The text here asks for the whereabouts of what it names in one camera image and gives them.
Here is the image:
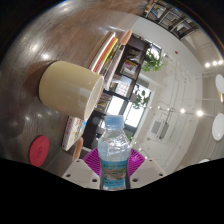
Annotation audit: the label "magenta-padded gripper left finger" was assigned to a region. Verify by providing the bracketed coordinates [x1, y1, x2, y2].
[61, 147, 102, 190]

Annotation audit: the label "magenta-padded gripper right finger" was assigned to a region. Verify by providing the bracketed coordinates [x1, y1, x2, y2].
[127, 148, 168, 190]

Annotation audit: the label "clear plastic water bottle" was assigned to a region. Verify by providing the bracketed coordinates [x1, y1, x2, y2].
[97, 114, 133, 191]

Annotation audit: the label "ceiling air conditioner unit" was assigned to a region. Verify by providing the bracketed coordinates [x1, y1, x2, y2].
[149, 119, 171, 141]

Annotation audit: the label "flat round red coaster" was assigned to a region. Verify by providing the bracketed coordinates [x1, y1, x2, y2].
[28, 134, 51, 168]

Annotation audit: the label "small potted green plant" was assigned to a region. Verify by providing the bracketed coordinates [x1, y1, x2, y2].
[132, 88, 152, 109]

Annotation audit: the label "ceiling lights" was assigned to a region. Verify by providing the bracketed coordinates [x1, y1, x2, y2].
[146, 58, 224, 164]

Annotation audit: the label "cream ceramic cup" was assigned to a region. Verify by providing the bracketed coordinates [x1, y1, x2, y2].
[38, 60, 105, 122]

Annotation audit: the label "low black shelf unit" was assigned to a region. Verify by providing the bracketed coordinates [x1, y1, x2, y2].
[81, 33, 156, 149]

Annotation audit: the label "bushy potted green plant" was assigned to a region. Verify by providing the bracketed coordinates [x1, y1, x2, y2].
[141, 49, 167, 73]

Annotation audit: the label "stack of books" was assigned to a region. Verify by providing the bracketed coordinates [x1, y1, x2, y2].
[89, 32, 125, 91]

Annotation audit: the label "tall dark bookshelf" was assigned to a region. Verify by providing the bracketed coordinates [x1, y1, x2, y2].
[143, 0, 201, 41]

